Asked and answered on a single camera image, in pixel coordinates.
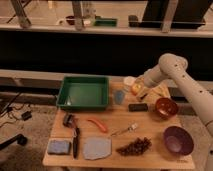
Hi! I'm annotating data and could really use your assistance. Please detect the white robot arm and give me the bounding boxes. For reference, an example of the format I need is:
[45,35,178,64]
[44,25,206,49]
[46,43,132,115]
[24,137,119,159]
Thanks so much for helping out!
[136,53,213,137]

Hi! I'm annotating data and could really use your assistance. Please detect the black chair leg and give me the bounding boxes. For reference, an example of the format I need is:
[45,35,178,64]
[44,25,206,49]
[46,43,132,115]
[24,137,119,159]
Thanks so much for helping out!
[0,134,28,151]

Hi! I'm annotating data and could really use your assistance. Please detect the black rectangular block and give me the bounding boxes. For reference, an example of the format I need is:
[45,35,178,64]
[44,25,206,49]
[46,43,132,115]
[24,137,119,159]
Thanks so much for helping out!
[128,103,148,112]

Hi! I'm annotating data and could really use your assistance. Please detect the red-brown wooden bowl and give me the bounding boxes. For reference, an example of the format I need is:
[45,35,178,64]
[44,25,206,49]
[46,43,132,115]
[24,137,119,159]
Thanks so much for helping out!
[155,97,179,120]

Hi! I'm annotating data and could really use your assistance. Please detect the small black brush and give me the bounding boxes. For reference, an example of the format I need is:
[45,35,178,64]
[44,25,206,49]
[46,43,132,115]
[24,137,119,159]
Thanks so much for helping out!
[63,114,75,128]

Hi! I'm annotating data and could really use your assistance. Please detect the grey-blue cloth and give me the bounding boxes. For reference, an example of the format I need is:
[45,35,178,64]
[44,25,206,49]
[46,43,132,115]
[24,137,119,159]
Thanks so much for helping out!
[83,137,112,160]

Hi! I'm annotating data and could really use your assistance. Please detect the blue sponge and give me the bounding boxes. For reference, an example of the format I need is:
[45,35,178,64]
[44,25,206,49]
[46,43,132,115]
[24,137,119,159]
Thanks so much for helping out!
[47,140,71,155]

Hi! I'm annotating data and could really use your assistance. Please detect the black binder clip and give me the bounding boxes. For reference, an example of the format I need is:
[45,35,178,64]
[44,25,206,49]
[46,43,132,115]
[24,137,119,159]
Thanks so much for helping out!
[139,93,148,101]

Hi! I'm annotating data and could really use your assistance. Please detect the black power adapter with cable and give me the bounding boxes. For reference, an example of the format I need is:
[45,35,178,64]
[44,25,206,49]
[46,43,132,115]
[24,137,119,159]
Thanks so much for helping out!
[0,92,34,123]

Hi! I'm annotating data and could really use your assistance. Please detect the bunch of dark grapes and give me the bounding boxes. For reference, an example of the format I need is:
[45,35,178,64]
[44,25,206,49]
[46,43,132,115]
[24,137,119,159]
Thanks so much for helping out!
[116,137,152,156]

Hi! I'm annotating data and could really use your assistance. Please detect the yellow wooden blocks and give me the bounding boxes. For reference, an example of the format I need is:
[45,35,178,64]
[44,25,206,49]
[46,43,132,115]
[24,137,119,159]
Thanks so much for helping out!
[151,83,168,97]

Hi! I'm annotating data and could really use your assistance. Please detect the purple bowl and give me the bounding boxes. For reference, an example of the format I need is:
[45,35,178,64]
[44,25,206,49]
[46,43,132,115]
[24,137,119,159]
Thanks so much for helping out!
[163,126,194,156]

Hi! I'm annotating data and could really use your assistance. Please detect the small blue cup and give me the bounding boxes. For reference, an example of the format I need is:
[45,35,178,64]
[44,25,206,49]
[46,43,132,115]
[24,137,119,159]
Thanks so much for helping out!
[114,90,125,105]

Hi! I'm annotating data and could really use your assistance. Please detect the metal fork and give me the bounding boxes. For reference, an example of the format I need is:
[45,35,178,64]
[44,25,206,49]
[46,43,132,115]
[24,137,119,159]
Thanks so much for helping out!
[111,123,138,137]

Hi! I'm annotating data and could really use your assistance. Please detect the green plastic tray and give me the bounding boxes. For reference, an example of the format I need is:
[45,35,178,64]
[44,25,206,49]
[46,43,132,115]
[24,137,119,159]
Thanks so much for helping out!
[56,76,109,111]

